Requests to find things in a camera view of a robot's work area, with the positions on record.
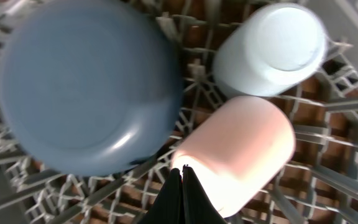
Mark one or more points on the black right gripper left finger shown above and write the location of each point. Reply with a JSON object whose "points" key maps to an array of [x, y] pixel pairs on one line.
{"points": [[168, 205]]}

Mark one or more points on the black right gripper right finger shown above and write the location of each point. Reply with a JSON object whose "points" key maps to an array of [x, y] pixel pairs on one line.
{"points": [[197, 207]]}

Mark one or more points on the white cup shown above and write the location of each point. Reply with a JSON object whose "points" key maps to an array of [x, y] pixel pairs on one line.
{"points": [[237, 151]]}

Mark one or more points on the light blue cup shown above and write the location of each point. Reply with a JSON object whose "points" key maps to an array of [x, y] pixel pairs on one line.
{"points": [[278, 47]]}

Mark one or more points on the grey dishwasher rack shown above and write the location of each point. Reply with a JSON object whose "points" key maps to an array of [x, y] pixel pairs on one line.
{"points": [[319, 185]]}

